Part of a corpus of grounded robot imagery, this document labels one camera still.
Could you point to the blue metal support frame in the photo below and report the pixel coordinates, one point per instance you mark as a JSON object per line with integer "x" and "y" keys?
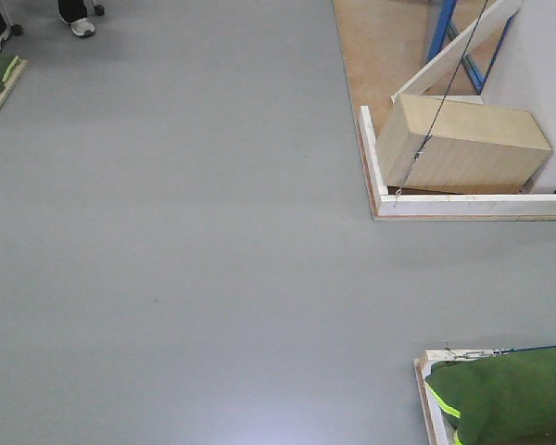
{"x": 446, "y": 20}

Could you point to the beige wooden block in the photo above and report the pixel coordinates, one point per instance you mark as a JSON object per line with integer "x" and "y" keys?
{"x": 459, "y": 147}

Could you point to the plywood board top left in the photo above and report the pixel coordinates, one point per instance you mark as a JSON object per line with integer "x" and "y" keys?
{"x": 12, "y": 81}

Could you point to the white wall panel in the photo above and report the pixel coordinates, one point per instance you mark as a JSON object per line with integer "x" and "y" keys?
{"x": 524, "y": 76}

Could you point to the white diagonal brace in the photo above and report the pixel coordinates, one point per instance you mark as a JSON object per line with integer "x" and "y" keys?
{"x": 488, "y": 21}

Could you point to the white wooden base frame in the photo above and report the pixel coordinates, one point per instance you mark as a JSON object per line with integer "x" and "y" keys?
{"x": 447, "y": 159}

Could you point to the white sneaker right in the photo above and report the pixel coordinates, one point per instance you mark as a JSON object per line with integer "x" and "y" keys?
{"x": 81, "y": 28}

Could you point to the plywood base platform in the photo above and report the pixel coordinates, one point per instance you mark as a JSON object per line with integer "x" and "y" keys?
{"x": 381, "y": 43}

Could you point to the green sandbag near right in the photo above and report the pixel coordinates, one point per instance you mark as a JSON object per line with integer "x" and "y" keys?
{"x": 503, "y": 399}

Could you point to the white frame near right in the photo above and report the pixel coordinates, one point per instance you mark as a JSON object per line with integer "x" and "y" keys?
{"x": 439, "y": 430}

